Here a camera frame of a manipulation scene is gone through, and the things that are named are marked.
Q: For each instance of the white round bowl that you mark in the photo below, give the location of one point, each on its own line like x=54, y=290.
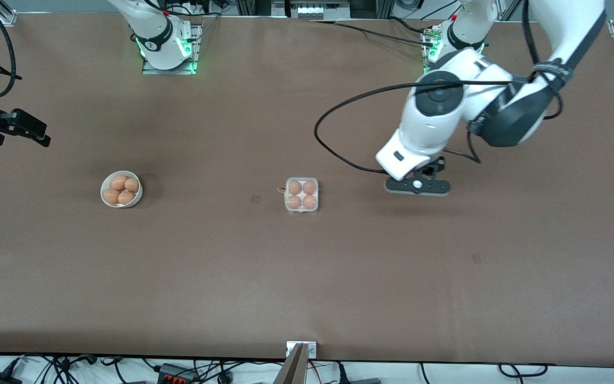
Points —
x=138, y=198

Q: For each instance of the tan camera pole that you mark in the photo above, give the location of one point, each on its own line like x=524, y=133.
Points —
x=292, y=370

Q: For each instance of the black left camera mount bracket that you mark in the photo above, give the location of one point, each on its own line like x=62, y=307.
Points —
x=423, y=175

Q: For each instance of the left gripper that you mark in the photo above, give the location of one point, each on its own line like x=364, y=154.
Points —
x=434, y=167

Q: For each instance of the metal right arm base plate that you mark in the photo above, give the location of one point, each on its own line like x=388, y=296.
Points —
x=150, y=70

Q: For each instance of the silver table edge bracket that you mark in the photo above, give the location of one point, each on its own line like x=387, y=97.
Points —
x=312, y=349

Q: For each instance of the clear plastic egg box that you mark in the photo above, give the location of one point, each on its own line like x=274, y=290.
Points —
x=301, y=194

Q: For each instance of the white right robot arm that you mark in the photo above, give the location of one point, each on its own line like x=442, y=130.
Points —
x=158, y=48

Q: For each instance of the white power strip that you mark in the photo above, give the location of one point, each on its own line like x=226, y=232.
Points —
x=317, y=9

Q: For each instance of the brown egg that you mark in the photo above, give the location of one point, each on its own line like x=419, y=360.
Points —
x=294, y=202
x=295, y=187
x=132, y=185
x=309, y=201
x=119, y=182
x=309, y=187
x=126, y=198
x=110, y=196

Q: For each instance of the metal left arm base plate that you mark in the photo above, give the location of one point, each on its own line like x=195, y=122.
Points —
x=427, y=58

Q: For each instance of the black orange connector block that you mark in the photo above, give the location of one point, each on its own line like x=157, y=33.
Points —
x=178, y=373

